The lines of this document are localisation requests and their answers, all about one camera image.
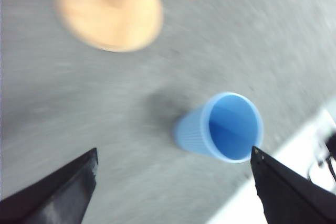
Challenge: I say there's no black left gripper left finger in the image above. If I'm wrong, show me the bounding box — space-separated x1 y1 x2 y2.
0 148 98 224

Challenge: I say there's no blue ribbed cup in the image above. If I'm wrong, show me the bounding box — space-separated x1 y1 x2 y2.
174 92 264 163

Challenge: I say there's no wooden mug tree stand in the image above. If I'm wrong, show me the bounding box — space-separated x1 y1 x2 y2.
54 0 164 52

